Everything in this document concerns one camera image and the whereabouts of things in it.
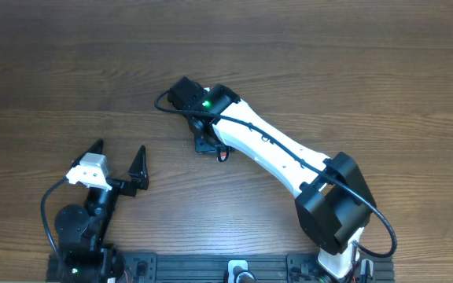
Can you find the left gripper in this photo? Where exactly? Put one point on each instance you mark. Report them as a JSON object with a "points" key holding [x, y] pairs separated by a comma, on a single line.
{"points": [[126, 188]]}

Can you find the red cube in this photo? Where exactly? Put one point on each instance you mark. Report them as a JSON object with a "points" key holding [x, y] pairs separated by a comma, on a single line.
{"points": [[222, 149]]}

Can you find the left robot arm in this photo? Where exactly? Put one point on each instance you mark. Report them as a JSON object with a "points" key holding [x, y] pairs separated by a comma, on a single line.
{"points": [[73, 224]]}

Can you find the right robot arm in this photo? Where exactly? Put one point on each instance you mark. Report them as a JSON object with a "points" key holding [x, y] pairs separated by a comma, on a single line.
{"points": [[266, 145]]}

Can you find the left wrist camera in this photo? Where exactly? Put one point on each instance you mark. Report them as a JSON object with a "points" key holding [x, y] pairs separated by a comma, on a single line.
{"points": [[90, 171]]}

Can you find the mounting rail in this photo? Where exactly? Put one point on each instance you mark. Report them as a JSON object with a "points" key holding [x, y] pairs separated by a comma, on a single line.
{"points": [[195, 269]]}

